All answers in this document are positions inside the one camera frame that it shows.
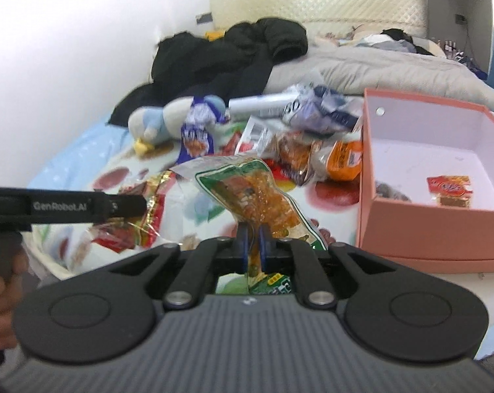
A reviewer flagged grey wrapper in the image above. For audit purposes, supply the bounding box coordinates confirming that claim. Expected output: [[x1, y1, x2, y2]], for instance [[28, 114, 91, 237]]
[[376, 180, 411, 203]]

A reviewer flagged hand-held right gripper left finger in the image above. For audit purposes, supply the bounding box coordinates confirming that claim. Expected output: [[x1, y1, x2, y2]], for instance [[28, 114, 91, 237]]
[[108, 223, 251, 309]]

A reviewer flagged clear brown snack packet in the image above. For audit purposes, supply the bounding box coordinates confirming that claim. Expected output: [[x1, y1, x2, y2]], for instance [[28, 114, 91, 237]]
[[271, 131, 317, 185]]

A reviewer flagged cream floral pillow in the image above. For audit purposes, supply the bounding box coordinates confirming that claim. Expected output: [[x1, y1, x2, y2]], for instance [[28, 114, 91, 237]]
[[312, 22, 379, 47]]

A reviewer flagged group of small bottles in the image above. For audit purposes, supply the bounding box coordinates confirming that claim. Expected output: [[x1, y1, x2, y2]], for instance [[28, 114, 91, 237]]
[[433, 38, 487, 78]]

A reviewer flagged pink cardboard box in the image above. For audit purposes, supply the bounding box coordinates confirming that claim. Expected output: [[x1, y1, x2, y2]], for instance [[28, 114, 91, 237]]
[[355, 87, 494, 273]]

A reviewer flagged white and blue plush toy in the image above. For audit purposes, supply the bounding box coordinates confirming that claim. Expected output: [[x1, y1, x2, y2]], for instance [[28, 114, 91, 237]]
[[128, 95, 227, 156]]

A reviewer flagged white label snack packet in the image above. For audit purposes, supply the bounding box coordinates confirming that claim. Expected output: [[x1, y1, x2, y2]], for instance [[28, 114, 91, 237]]
[[234, 115, 274, 158]]

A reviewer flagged fruit-print tablecloth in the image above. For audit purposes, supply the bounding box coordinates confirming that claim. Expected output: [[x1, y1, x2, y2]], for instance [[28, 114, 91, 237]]
[[26, 119, 366, 295]]

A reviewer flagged blue snack bag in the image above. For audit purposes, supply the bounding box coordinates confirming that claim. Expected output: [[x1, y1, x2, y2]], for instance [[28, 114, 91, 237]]
[[177, 96, 225, 164]]

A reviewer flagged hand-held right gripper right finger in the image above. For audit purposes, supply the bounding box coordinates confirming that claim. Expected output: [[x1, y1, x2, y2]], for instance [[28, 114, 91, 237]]
[[259, 224, 399, 309]]

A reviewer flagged small red-brown snack packet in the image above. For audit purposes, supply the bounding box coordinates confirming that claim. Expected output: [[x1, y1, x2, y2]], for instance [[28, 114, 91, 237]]
[[89, 225, 139, 251]]

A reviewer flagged green label snack packet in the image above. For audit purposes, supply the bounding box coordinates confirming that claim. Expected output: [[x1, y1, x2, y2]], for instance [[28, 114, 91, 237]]
[[171, 156, 329, 295]]

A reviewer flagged red foil snack packet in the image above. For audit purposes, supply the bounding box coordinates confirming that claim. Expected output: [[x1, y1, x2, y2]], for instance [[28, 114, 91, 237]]
[[138, 172, 182, 248]]

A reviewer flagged black garment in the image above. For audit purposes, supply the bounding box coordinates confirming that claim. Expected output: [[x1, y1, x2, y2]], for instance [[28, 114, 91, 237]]
[[380, 28, 436, 56]]

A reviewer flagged clear plastic bag blue print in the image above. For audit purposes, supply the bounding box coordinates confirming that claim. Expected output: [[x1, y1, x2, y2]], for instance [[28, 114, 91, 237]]
[[280, 69, 364, 136]]

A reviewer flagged white tube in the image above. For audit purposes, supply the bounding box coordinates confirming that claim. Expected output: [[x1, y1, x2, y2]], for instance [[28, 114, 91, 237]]
[[228, 92, 301, 121]]

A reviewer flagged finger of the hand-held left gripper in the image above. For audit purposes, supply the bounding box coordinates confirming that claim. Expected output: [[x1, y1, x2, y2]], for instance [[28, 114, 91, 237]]
[[108, 193, 148, 222]]

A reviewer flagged blue star bedsheet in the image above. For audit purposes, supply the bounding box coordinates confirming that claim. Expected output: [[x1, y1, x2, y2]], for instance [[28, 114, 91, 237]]
[[26, 110, 494, 361]]

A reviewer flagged grey duvet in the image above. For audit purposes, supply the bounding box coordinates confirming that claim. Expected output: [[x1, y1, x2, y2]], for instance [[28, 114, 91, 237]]
[[263, 47, 494, 115]]

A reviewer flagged black puffer jacket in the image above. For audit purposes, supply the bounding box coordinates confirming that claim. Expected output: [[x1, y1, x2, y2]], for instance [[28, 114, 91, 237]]
[[108, 17, 309, 127]]

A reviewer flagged person's left hand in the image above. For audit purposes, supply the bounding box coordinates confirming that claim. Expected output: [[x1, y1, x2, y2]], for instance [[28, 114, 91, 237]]
[[0, 250, 28, 353]]

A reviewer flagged red label clear snack packet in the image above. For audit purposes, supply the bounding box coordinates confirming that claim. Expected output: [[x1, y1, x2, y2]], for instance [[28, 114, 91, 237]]
[[427, 175, 473, 207]]

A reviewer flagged orange snack packet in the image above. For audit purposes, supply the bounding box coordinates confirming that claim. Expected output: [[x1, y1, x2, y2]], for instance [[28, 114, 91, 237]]
[[312, 139, 363, 183]]

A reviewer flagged grey plaid shirt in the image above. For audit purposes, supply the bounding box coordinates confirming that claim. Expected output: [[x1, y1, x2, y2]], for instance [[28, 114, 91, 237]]
[[353, 35, 415, 54]]

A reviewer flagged cream quilted headboard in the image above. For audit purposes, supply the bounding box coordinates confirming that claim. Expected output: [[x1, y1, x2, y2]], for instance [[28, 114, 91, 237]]
[[209, 0, 428, 37]]

